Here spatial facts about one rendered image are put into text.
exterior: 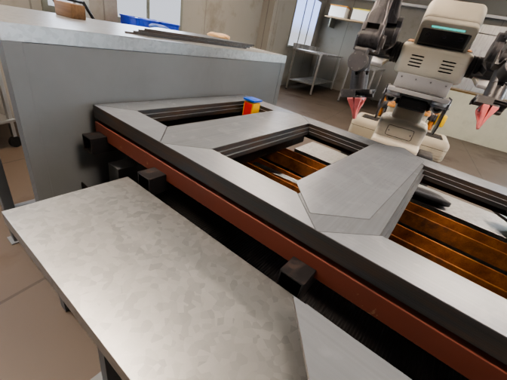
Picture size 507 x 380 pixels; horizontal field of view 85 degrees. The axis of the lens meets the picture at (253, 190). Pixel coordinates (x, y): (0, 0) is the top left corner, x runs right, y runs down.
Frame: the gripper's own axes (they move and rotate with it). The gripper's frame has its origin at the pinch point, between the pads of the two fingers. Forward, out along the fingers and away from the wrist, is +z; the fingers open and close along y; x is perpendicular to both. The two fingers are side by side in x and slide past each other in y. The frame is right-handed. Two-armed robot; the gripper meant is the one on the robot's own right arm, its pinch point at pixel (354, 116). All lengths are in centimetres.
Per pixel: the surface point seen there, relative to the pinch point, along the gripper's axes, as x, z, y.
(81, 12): -40, -37, -101
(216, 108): -16, -1, -52
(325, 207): -52, 14, 12
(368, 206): -43.4, 14.9, 18.6
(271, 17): 419, -138, -312
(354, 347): -72, 24, 26
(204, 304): -79, 23, 4
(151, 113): -46, -1, -53
